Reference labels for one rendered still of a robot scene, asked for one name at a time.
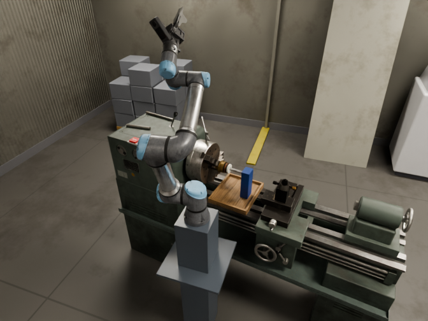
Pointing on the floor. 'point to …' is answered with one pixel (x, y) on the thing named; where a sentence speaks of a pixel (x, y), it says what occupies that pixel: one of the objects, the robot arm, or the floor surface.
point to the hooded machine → (413, 133)
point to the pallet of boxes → (145, 90)
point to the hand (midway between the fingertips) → (171, 13)
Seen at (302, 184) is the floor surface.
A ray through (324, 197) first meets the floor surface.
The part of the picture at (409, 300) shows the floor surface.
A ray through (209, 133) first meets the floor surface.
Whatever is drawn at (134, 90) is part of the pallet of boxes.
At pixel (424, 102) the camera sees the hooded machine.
